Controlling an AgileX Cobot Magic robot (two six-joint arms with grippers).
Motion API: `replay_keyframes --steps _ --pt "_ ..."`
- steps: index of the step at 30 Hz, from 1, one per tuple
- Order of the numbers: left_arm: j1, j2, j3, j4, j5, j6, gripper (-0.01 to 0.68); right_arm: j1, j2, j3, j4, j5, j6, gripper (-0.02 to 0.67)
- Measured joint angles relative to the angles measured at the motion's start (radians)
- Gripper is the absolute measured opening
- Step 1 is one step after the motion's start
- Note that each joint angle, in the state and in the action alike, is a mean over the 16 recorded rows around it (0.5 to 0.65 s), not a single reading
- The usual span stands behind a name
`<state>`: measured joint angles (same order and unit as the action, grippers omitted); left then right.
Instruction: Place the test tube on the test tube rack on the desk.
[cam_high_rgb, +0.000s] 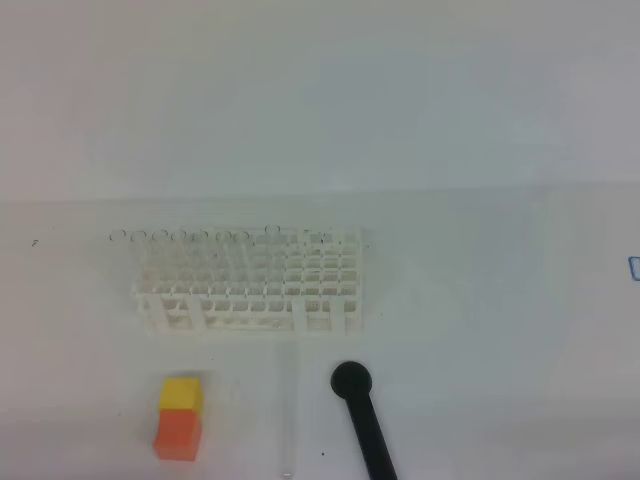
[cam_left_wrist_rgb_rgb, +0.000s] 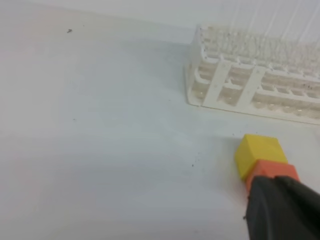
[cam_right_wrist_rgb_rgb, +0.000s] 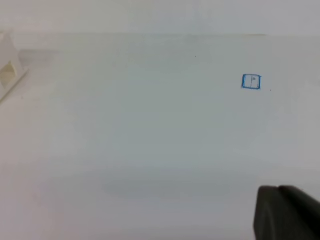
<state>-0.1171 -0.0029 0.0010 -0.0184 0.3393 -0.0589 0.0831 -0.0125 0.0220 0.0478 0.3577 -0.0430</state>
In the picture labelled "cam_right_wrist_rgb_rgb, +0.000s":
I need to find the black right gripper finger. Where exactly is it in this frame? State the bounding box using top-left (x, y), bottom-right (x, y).
top-left (253, 185), bottom-right (320, 240)

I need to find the white test tube rack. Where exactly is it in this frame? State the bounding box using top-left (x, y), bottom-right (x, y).
top-left (0, 30), bottom-right (28, 101)

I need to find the blue square marker sticker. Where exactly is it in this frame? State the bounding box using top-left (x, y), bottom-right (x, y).
top-left (241, 74), bottom-right (262, 90)

